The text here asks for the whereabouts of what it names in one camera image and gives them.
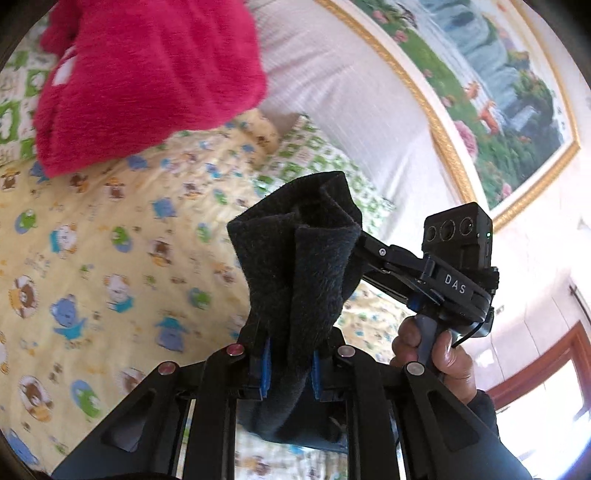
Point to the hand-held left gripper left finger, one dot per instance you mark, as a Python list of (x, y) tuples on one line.
[(264, 369)]

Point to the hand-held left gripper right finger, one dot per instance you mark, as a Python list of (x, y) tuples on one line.
[(317, 369)]

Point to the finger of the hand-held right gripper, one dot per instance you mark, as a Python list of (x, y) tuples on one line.
[(392, 251), (388, 284)]

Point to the black pants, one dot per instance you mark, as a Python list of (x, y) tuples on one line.
[(300, 277)]

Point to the person's right forearm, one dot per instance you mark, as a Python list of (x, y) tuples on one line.
[(496, 434)]

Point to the person's right hand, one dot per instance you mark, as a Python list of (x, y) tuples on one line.
[(455, 364)]

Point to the curtain rod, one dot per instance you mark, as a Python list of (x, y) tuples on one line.
[(581, 302)]

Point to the white striped headboard cushion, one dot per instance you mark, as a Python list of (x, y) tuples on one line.
[(351, 101)]

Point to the yellow bear print bed sheet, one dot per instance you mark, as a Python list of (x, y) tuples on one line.
[(106, 277)]

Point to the gold framed landscape picture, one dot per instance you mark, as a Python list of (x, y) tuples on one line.
[(475, 83)]

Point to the red fluffy blanket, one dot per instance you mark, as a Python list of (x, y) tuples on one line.
[(152, 78)]

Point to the wooden window frame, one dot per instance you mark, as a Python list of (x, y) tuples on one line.
[(540, 364)]

